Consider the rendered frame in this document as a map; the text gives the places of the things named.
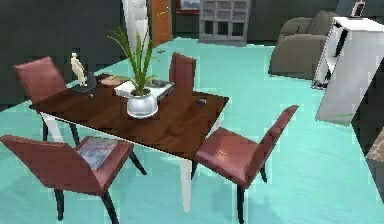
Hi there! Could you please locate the orange wooden door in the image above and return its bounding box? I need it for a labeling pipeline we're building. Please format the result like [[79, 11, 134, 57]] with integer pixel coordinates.
[[149, 0, 174, 48]]

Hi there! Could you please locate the framed wall picture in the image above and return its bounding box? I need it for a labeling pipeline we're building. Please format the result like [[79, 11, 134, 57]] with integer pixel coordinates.
[[175, 0, 202, 16]]

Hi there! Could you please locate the grey armchair sofa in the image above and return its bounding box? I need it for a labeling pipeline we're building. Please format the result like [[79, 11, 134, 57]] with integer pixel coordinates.
[[268, 9, 341, 81]]

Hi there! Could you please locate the grey cubby shelf unit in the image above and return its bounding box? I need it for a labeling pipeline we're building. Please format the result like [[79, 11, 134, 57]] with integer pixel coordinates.
[[198, 0, 252, 47]]

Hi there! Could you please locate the brown flat plate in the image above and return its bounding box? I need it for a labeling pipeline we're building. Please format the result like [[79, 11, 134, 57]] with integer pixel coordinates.
[[100, 75, 125, 87]]

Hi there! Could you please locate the dark wooden dining table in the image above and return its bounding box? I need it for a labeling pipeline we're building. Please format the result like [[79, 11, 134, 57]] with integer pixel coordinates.
[[29, 73, 230, 214]]

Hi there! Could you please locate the cream figurine statue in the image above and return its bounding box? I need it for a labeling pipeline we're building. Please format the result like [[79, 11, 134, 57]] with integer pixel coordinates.
[[70, 52, 87, 87]]

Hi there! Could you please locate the white side table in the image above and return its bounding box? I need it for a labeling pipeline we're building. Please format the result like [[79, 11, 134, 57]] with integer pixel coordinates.
[[311, 16, 384, 127]]

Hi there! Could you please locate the white floor lamp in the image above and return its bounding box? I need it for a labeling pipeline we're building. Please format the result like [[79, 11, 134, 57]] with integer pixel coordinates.
[[121, 0, 151, 54]]

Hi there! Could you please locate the green plant in white pot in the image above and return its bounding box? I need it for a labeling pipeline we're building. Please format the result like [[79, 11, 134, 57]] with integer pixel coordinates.
[[106, 26, 160, 120]]

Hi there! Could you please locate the pink phone on stand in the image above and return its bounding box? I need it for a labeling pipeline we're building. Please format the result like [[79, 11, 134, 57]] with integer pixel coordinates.
[[350, 1, 366, 18]]

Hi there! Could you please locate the pale blue magazine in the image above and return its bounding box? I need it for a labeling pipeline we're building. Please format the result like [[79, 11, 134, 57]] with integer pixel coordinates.
[[76, 136, 119, 171]]

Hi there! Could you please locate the red leather chair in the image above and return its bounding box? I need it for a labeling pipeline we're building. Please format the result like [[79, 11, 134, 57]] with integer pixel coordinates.
[[13, 55, 81, 146], [191, 104, 300, 224], [168, 52, 198, 94], [0, 134, 148, 224]]

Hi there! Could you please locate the white open book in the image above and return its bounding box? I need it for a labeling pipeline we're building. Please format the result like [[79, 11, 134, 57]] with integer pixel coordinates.
[[114, 78, 176, 101]]

